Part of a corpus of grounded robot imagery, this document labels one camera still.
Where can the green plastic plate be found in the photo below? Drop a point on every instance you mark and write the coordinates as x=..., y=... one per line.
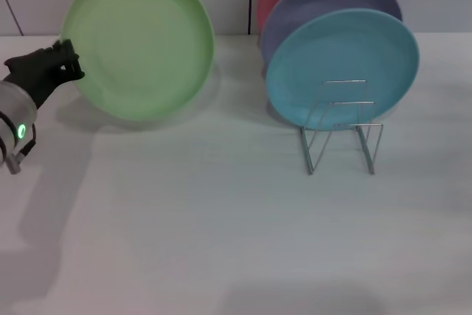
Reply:
x=144, y=45

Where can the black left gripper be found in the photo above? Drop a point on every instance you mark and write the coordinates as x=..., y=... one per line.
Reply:
x=35, y=71

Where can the light blue plastic plate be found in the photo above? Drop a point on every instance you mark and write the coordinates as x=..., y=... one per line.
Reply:
x=332, y=49

